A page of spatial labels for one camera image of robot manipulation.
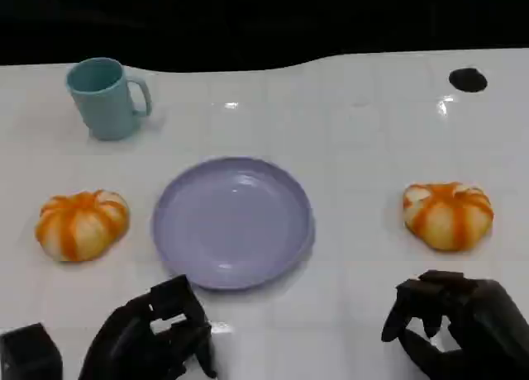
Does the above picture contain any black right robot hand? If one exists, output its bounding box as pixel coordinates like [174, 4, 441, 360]
[380, 270, 529, 380]

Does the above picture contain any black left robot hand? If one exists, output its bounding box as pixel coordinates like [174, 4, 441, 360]
[77, 274, 219, 380]

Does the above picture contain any orange and white bread roll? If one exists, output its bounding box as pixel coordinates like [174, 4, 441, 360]
[403, 182, 494, 252]
[34, 189, 131, 264]

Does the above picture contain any lilac plate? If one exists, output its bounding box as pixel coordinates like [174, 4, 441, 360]
[153, 156, 316, 292]

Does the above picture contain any pale green mug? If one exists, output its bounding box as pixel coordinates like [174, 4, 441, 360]
[65, 57, 153, 141]

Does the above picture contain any black round table hole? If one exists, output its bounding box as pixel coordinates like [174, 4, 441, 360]
[448, 67, 488, 93]

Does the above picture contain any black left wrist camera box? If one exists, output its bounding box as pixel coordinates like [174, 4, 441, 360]
[0, 322, 64, 380]

